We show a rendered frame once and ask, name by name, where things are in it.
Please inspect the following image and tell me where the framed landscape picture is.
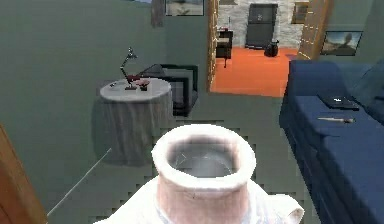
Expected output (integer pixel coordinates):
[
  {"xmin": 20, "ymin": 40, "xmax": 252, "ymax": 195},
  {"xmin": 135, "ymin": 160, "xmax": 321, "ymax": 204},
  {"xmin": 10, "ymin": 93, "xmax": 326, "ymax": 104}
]
[
  {"xmin": 165, "ymin": 0, "xmax": 205, "ymax": 17},
  {"xmin": 320, "ymin": 30, "xmax": 364, "ymax": 57}
]

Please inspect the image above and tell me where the brown wooden furniture edge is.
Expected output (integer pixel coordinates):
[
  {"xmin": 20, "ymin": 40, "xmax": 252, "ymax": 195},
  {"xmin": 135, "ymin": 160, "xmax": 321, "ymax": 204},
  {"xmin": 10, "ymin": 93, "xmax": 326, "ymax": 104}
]
[{"xmin": 0, "ymin": 123, "xmax": 48, "ymax": 224}]

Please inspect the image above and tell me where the gold framed picture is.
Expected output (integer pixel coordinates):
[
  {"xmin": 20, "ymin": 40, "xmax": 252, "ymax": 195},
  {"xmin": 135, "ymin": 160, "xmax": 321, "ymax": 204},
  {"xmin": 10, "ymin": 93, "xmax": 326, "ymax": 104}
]
[{"xmin": 291, "ymin": 1, "xmax": 309, "ymax": 25}]

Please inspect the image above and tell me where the white and grey vase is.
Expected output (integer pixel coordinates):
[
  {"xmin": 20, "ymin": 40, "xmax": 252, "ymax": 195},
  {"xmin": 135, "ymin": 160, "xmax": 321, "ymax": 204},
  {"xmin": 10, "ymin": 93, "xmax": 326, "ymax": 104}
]
[{"xmin": 94, "ymin": 123, "xmax": 305, "ymax": 224}]

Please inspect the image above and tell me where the black desk lamp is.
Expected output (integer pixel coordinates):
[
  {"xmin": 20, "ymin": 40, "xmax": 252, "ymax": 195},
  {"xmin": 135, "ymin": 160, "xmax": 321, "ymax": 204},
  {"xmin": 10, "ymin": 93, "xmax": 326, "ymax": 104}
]
[{"xmin": 119, "ymin": 46, "xmax": 139, "ymax": 91}]

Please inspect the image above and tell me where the black laptop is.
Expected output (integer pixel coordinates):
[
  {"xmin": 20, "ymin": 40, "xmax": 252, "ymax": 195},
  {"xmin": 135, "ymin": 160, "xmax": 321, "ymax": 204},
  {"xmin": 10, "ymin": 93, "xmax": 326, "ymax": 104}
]
[{"xmin": 318, "ymin": 94, "xmax": 361, "ymax": 111}]

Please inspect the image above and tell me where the black round bin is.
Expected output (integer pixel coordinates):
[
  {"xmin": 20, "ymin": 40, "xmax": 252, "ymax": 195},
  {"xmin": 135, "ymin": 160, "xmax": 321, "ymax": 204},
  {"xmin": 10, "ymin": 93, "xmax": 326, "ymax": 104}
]
[{"xmin": 264, "ymin": 39, "xmax": 280, "ymax": 58}]

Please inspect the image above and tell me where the blue bed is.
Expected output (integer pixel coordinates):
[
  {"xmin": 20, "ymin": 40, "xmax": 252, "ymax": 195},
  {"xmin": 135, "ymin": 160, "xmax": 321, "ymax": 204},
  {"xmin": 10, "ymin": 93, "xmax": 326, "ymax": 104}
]
[{"xmin": 279, "ymin": 59, "xmax": 384, "ymax": 224}]

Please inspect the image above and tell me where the round grey cloth-covered table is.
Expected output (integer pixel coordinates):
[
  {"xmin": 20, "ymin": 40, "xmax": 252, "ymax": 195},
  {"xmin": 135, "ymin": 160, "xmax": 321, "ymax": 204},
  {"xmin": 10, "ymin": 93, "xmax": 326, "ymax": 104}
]
[{"xmin": 99, "ymin": 77, "xmax": 175, "ymax": 166}]

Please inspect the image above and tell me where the blue pillow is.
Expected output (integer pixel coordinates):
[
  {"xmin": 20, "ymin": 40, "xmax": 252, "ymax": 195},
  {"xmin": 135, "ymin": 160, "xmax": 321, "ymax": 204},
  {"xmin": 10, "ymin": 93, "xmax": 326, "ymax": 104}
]
[{"xmin": 350, "ymin": 59, "xmax": 384, "ymax": 125}]

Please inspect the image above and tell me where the pink small bowl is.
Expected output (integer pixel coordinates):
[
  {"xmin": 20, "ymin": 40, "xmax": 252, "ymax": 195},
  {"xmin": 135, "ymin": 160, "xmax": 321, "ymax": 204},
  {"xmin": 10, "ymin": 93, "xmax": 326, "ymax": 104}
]
[{"xmin": 137, "ymin": 79, "xmax": 152, "ymax": 92}]

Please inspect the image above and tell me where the grey knife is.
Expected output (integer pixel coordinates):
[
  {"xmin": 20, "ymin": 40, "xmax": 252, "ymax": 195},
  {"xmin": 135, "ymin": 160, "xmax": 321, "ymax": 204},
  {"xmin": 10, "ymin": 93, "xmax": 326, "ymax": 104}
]
[{"xmin": 317, "ymin": 116, "xmax": 356, "ymax": 124}]

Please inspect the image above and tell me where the black fridge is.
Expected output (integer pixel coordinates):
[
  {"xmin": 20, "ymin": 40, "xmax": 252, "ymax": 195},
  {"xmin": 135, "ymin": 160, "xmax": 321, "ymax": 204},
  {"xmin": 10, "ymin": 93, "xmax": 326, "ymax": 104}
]
[{"xmin": 245, "ymin": 3, "xmax": 279, "ymax": 50}]

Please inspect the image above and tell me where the black side table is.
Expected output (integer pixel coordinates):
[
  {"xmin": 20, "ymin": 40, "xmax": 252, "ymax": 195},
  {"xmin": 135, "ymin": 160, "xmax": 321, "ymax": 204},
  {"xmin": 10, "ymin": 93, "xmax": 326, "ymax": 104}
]
[{"xmin": 215, "ymin": 29, "xmax": 234, "ymax": 68}]

